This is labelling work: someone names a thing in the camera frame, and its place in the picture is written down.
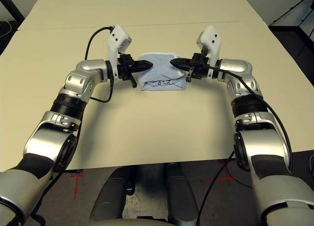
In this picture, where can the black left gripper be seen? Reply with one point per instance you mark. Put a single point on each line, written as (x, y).
(125, 67)

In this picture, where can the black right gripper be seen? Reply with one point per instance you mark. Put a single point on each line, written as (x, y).
(198, 66)

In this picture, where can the light blue terry towel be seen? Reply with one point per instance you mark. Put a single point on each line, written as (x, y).
(160, 72)

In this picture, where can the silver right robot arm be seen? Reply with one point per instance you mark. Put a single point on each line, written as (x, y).
(245, 88)

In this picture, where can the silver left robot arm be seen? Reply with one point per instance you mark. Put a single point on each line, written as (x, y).
(73, 88)

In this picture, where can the black metal rack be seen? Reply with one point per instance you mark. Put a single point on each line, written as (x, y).
(294, 32)

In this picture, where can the dark grey left robot leg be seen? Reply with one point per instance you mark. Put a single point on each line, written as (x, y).
(110, 199)

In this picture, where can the grey robot torso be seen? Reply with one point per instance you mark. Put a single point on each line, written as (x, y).
(130, 223)

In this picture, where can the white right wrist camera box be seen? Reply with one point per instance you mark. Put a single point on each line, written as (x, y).
(211, 41)

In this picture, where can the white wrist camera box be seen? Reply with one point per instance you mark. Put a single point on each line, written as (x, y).
(211, 41)
(117, 39)

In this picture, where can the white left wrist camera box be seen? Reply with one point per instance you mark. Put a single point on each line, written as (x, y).
(117, 39)

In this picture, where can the black frame side table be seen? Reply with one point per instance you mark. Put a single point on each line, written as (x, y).
(11, 7)

